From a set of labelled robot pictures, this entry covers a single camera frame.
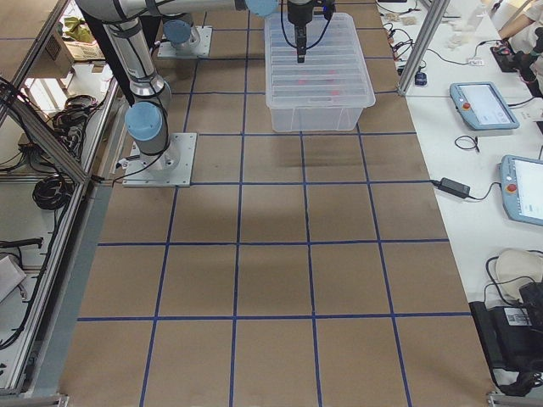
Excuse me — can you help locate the clear ribbed box lid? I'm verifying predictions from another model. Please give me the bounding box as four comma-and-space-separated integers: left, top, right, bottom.
264, 13, 375, 109

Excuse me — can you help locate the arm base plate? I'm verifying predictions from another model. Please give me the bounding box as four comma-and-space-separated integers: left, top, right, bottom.
157, 25, 213, 59
121, 133, 198, 187

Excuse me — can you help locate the blue teach pendant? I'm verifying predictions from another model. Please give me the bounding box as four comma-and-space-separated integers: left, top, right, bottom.
499, 155, 543, 226
449, 81, 519, 131

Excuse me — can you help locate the black laptop bag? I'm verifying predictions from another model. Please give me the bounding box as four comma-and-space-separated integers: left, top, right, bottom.
469, 301, 542, 397

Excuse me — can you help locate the clear plastic storage box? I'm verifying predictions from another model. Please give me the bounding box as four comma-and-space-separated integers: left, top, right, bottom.
263, 12, 377, 134

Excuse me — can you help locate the far blue teach pendant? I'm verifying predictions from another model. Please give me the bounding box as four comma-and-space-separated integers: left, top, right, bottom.
449, 81, 519, 131

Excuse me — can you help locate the black coiled cable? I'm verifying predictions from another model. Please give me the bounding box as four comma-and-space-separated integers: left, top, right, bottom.
32, 175, 69, 211

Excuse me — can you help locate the aluminium frame post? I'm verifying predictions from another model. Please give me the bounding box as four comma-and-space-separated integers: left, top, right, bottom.
397, 0, 450, 97

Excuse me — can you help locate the beige cap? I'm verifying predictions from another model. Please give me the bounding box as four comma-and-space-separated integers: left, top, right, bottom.
495, 248, 542, 300

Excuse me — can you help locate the cardboard box on shelf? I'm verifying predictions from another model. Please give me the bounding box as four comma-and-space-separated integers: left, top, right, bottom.
45, 28, 105, 63

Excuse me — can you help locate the near blue teach pendant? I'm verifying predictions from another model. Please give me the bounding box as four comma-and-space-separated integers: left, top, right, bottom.
499, 155, 543, 226

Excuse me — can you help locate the black power adapter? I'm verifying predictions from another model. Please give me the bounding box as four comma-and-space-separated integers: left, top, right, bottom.
430, 177, 470, 199

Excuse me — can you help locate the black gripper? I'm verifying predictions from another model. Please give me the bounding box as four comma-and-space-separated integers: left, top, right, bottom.
287, 0, 315, 64

